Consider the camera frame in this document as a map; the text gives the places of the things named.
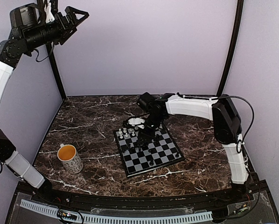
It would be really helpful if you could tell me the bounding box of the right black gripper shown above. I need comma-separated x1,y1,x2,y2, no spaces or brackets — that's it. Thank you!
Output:
138,112,165,144

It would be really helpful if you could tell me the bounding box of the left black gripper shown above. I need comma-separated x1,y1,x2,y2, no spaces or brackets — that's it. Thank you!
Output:
22,4,90,49

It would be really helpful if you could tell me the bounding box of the black grey chess board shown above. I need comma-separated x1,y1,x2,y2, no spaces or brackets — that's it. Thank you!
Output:
113,125,185,178

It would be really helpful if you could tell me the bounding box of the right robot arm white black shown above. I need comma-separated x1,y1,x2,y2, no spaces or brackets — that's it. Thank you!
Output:
127,92,249,203

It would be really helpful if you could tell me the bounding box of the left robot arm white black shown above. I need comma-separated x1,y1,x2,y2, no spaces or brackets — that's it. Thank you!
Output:
0,0,90,203

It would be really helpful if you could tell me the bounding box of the pile of black pieces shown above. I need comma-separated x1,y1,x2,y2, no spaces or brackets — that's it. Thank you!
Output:
119,140,143,154

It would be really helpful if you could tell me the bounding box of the patterned mug with yellow interior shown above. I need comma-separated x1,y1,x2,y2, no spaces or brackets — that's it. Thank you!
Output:
57,144,84,174

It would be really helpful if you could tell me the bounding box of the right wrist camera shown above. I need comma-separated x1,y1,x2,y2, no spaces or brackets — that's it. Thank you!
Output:
123,117,145,130

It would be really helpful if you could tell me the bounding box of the left black frame post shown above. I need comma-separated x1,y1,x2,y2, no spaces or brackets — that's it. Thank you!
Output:
46,43,67,101

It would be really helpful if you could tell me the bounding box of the black frame post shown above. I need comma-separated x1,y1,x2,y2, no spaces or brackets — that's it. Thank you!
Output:
216,0,244,96
46,43,67,101

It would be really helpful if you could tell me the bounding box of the white slotted cable duct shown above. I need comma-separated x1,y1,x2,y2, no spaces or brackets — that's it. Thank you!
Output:
20,199,213,224

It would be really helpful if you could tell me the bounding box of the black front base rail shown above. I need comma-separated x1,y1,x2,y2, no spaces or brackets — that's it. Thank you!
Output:
16,180,269,214

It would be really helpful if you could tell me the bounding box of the right black frame post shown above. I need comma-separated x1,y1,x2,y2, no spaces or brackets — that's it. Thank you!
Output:
216,0,244,96

